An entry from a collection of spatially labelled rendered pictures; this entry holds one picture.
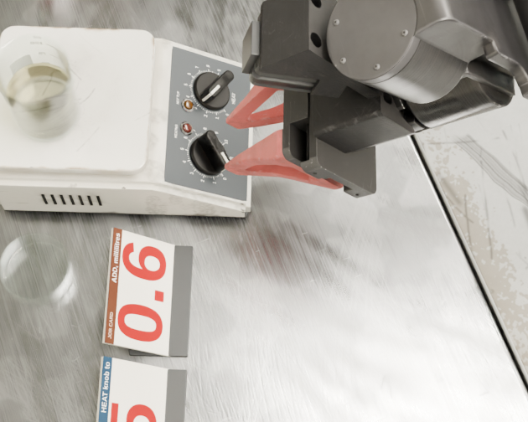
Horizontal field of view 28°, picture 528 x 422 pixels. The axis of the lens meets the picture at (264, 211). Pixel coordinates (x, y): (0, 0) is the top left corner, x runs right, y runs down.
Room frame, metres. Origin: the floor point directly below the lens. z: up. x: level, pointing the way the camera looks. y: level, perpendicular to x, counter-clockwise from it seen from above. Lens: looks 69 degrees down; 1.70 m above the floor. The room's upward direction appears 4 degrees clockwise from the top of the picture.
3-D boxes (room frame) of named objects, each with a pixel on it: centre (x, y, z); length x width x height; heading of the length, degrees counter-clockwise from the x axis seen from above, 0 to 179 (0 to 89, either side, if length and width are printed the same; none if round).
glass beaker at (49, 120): (0.34, 0.16, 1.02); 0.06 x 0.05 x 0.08; 68
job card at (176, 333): (0.23, 0.08, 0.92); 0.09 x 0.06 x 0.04; 2
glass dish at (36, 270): (0.24, 0.17, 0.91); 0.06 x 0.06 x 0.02
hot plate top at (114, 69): (0.35, 0.15, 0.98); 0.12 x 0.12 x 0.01; 2
